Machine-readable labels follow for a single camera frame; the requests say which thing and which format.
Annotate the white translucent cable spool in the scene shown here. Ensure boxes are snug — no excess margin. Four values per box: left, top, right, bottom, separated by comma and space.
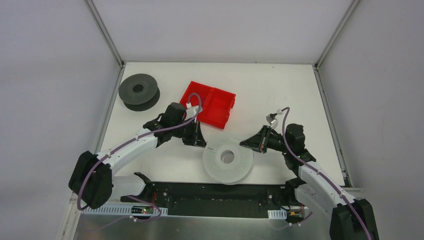
202, 136, 254, 185

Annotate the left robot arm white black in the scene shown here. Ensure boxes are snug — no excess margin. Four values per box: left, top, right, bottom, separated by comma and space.
68, 102, 206, 211

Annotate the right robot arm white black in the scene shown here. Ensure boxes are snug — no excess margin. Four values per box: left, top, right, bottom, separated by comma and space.
239, 123, 380, 240

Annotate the red two-compartment bin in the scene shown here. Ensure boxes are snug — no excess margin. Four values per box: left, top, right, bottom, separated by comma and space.
179, 81, 236, 130

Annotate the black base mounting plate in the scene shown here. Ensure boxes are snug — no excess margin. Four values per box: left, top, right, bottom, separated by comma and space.
137, 182, 308, 222

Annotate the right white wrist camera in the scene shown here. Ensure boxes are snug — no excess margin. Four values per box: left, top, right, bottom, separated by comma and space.
266, 112, 279, 129

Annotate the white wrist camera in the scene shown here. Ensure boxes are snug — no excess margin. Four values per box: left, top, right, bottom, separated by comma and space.
185, 102, 203, 121
266, 112, 279, 129

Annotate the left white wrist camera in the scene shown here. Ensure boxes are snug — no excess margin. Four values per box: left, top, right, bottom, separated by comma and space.
185, 102, 203, 121

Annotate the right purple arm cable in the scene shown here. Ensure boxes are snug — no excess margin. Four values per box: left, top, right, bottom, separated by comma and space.
276, 106, 374, 240

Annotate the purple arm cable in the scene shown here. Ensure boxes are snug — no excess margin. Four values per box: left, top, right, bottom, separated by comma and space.
276, 106, 374, 240
76, 92, 204, 212

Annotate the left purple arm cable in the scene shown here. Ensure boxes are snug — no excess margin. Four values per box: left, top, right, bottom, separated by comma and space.
76, 92, 204, 212

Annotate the black cable spool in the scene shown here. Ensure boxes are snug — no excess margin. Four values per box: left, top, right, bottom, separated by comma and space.
118, 73, 161, 112

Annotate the right aluminium frame post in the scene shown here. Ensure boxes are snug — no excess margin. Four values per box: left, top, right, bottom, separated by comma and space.
315, 0, 362, 71

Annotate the aluminium frame post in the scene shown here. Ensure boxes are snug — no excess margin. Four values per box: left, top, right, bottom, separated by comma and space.
315, 0, 362, 71
83, 0, 125, 69

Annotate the white slotted cable duct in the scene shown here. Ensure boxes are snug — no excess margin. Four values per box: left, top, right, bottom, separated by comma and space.
82, 204, 168, 217

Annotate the left aluminium frame post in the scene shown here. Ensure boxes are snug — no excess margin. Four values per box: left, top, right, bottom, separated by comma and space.
83, 0, 125, 69

